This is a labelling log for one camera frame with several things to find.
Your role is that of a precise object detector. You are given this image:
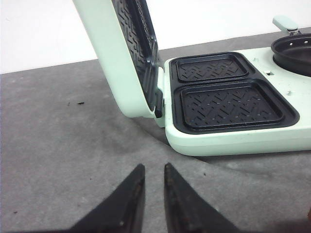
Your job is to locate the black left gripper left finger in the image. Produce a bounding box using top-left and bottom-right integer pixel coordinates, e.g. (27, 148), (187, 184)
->
(70, 164), (145, 233)

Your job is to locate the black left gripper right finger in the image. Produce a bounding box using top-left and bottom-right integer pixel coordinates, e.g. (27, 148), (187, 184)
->
(164, 163), (240, 233)

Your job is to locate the mint green hinged lid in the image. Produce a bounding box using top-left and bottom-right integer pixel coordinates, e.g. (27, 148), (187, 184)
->
(73, 0), (163, 118)

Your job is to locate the mint green breakfast maker base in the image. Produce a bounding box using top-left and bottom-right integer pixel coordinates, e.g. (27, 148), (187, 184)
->
(162, 47), (311, 156)

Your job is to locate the grey table cloth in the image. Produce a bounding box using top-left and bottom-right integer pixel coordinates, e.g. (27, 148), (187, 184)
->
(0, 60), (311, 233)

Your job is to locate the black round frying pan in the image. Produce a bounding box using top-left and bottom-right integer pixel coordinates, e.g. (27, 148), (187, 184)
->
(270, 16), (311, 78)

